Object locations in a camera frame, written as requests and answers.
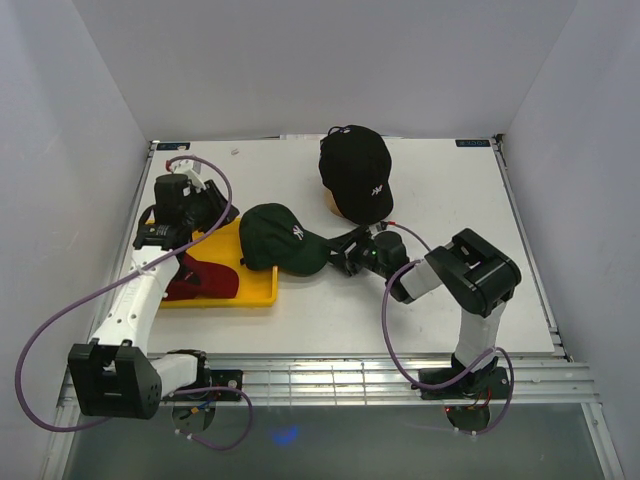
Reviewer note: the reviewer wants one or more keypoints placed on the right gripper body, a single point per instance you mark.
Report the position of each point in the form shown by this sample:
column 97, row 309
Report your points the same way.
column 364, row 255

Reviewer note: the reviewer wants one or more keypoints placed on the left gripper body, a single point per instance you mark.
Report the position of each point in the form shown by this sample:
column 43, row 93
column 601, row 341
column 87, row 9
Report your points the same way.
column 206, row 207

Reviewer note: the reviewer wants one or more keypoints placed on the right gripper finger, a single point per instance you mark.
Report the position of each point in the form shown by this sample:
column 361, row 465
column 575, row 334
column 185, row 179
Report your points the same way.
column 342, row 243
column 345, row 265

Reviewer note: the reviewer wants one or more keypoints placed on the red baseball cap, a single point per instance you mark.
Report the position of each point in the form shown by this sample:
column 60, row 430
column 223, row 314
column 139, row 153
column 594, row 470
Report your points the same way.
column 196, row 279

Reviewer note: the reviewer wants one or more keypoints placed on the dark green baseball cap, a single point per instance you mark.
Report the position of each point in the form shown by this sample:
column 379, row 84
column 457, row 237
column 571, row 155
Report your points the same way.
column 271, row 236

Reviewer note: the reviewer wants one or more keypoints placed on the black cap white logo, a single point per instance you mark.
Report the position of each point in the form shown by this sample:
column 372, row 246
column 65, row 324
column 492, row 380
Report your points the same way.
column 355, row 167

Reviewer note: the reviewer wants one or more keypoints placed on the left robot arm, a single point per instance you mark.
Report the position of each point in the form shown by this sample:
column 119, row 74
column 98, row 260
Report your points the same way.
column 112, row 374

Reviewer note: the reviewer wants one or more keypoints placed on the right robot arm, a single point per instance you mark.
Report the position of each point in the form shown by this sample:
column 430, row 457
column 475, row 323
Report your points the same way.
column 479, row 277

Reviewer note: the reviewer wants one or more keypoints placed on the wooden hat stand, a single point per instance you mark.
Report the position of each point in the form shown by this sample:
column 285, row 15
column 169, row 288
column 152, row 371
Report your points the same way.
column 331, row 204

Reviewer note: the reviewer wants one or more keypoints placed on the yellow plastic tray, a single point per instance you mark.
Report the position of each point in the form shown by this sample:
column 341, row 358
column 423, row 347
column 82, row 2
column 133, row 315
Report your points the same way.
column 256, row 288

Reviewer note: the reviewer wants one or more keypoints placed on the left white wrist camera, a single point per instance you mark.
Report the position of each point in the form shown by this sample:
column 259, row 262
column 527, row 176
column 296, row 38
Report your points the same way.
column 189, row 167

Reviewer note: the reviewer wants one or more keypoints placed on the aluminium frame rail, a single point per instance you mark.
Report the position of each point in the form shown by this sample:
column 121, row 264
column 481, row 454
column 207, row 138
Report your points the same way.
column 289, row 382

